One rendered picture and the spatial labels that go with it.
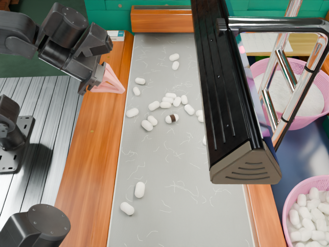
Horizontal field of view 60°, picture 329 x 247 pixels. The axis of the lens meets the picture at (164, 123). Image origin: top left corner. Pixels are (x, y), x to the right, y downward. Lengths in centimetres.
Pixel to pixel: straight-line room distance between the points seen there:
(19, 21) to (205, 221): 56
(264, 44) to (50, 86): 75
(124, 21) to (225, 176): 85
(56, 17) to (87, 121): 29
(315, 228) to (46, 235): 54
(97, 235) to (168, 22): 70
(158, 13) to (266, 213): 69
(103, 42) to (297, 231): 57
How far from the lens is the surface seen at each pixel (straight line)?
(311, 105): 96
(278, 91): 95
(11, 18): 67
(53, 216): 41
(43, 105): 101
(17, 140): 89
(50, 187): 81
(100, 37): 62
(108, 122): 77
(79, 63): 64
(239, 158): 31
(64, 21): 62
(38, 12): 305
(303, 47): 109
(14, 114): 83
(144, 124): 76
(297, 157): 88
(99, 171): 69
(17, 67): 241
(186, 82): 91
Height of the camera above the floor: 134
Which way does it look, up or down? 50 degrees down
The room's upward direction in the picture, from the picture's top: straight up
